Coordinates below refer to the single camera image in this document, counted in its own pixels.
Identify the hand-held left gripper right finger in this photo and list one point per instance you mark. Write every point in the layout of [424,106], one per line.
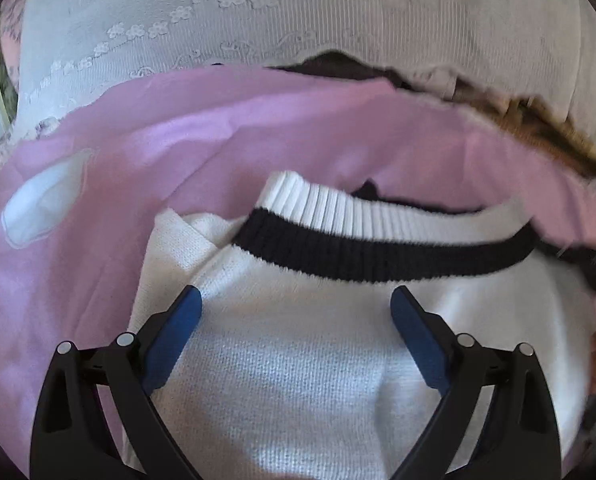
[417,332]

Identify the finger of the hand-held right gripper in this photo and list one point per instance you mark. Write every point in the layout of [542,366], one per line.
[595,267]

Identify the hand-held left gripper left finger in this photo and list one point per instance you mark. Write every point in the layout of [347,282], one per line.
[178,322]

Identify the white sweater with black stripes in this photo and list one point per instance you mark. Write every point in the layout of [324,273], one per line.
[298,360]

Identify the wooden ledge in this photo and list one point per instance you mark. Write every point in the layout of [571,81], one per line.
[527,120]

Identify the pink blanket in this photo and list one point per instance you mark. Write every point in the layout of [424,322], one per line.
[128,160]

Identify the white lace curtain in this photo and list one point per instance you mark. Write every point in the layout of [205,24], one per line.
[278,20]

